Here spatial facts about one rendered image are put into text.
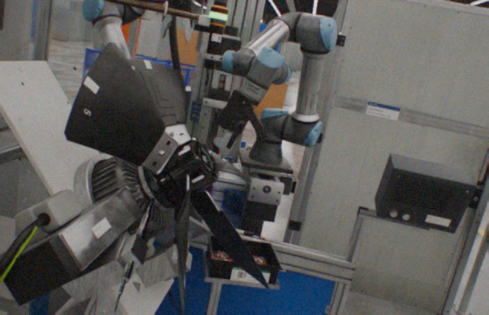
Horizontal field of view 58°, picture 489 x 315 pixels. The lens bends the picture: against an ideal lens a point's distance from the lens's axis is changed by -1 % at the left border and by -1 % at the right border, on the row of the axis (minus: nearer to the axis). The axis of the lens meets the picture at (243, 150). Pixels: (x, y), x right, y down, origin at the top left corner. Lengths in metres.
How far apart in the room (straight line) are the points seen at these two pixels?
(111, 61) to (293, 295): 1.10
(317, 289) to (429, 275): 1.75
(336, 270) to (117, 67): 1.05
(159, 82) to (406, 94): 2.02
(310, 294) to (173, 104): 0.87
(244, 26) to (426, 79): 1.37
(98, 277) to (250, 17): 1.42
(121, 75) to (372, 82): 2.19
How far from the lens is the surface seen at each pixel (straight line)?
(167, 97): 1.20
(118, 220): 0.96
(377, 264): 3.25
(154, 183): 1.05
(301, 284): 1.67
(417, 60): 2.99
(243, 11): 2.04
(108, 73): 0.91
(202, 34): 1.11
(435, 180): 1.51
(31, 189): 1.17
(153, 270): 1.15
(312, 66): 1.77
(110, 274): 0.90
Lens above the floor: 1.50
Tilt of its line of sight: 13 degrees down
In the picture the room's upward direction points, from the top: 11 degrees clockwise
